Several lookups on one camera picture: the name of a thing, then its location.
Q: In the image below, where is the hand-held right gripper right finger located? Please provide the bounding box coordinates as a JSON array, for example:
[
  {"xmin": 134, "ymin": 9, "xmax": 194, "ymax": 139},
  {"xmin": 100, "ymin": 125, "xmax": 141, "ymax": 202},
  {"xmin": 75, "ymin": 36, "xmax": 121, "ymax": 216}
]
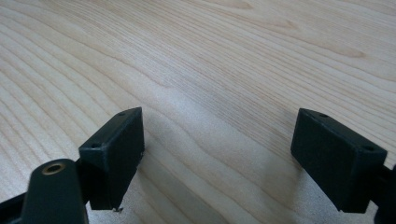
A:
[{"xmin": 290, "ymin": 107, "xmax": 389, "ymax": 215}]

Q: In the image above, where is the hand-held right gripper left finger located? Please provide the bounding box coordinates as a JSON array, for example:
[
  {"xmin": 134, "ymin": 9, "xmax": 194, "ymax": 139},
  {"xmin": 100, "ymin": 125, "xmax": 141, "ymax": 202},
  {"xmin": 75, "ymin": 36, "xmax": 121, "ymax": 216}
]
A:
[{"xmin": 78, "ymin": 106, "xmax": 146, "ymax": 211}]

